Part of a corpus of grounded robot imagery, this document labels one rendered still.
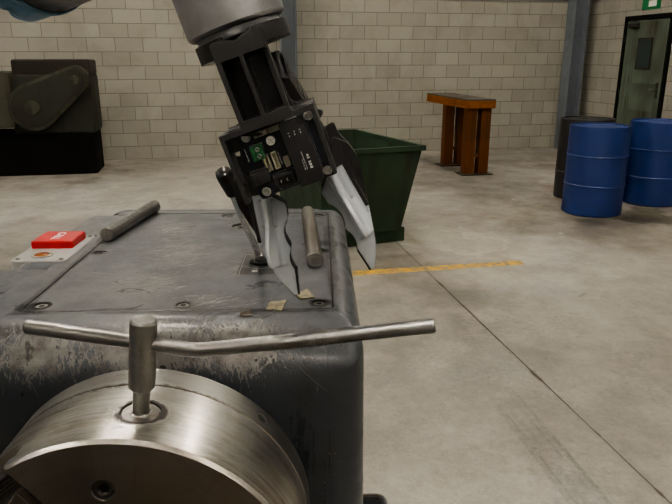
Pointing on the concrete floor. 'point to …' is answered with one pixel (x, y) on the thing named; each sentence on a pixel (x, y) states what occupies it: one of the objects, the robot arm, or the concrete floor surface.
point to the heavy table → (465, 131)
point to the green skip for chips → (388, 173)
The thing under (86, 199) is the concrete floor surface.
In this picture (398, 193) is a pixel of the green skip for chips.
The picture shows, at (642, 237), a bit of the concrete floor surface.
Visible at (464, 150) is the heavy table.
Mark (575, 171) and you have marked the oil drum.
